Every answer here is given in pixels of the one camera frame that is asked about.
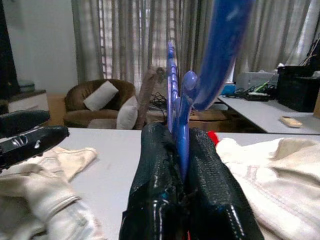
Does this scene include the dry brown twigs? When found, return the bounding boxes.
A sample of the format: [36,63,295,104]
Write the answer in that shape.
[306,38,320,66]

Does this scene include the black tall panel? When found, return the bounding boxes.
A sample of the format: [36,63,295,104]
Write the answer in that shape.
[0,0,20,101]

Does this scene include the white grey printer box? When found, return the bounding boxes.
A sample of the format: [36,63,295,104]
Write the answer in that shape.
[236,71,276,91]

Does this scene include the beige striped curtain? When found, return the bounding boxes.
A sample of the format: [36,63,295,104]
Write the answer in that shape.
[71,0,320,86]

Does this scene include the mauve fabric post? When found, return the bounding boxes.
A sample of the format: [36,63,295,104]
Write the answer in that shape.
[136,67,165,130]

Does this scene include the white desk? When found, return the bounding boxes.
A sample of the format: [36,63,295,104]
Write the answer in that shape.
[217,94,320,135]

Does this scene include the black cable clutter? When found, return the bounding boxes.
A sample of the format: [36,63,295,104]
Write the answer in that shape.
[234,87,277,102]

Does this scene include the white table with black edge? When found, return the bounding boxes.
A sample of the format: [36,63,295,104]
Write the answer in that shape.
[0,127,320,240]

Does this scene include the small red item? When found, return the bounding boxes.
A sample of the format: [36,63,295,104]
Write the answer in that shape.
[207,129,220,146]

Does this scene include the purple plastic hanger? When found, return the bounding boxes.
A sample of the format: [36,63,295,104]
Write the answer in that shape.
[166,0,256,183]

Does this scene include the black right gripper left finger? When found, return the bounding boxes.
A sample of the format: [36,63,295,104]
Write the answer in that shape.
[118,122,187,240]

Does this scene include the green handled tool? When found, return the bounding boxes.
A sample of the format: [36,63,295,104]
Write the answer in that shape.
[249,84,269,93]

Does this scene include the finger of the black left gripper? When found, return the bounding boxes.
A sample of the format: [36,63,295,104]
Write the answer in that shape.
[0,124,71,171]
[0,109,51,141]

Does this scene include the brown armchair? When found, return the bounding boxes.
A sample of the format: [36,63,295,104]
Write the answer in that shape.
[63,78,137,130]

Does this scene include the cream white garment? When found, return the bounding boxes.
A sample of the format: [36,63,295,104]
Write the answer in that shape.
[216,137,320,240]
[0,146,106,240]

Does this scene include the white pillow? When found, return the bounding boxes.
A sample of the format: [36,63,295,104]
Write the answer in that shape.
[116,94,140,130]
[83,80,120,111]

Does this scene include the small beige block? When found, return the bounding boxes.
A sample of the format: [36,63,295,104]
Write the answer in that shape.
[279,115,303,129]

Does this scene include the black storage box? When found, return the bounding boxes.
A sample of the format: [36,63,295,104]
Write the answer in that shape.
[277,64,320,113]

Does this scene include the white low cabinet dark top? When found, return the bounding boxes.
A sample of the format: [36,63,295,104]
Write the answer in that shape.
[7,89,50,113]

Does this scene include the pale teal container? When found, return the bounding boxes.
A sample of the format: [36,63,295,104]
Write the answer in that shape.
[18,79,38,93]

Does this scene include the brown cardboard box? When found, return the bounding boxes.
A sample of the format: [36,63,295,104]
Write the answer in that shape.
[47,92,67,126]
[188,109,227,132]

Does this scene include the blue tissue box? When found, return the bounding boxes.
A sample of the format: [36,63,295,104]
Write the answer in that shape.
[223,83,237,96]

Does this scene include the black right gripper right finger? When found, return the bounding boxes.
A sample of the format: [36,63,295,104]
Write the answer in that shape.
[183,127,266,240]

